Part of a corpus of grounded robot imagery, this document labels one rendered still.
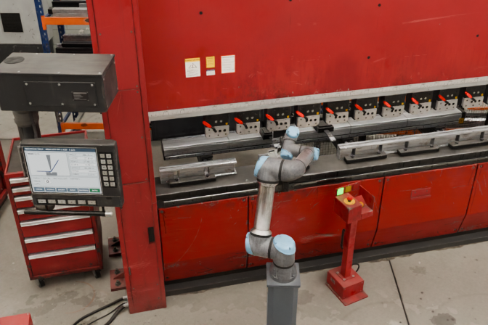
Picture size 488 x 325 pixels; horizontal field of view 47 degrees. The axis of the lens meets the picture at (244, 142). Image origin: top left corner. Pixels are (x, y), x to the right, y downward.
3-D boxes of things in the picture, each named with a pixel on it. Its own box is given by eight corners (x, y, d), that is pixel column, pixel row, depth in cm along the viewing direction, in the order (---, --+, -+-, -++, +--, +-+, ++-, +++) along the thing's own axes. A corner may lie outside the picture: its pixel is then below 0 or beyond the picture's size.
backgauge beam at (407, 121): (164, 161, 387) (163, 148, 382) (161, 151, 399) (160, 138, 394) (463, 124, 434) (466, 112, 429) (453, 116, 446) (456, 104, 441)
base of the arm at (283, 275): (298, 284, 300) (298, 269, 295) (269, 283, 301) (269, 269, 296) (295, 264, 313) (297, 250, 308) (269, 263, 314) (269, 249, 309)
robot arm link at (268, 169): (269, 262, 296) (282, 160, 288) (241, 256, 300) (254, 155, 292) (274, 255, 307) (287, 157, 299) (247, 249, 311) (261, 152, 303)
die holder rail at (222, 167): (160, 183, 364) (160, 171, 360) (160, 178, 369) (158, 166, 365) (237, 173, 375) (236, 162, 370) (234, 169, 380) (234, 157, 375)
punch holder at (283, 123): (267, 131, 362) (268, 109, 354) (263, 125, 370) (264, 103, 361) (290, 129, 365) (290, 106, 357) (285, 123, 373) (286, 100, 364)
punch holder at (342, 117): (326, 125, 371) (327, 102, 362) (321, 119, 378) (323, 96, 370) (347, 122, 374) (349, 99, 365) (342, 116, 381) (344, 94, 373)
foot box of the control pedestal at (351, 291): (345, 306, 389) (346, 294, 384) (324, 283, 409) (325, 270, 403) (368, 297, 397) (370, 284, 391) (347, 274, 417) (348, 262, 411)
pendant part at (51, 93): (25, 224, 292) (-12, 72, 249) (41, 196, 313) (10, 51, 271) (122, 227, 290) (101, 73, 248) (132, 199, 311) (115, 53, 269)
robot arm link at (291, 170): (303, 166, 284) (320, 143, 330) (282, 162, 287) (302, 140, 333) (301, 188, 288) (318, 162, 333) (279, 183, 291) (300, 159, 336)
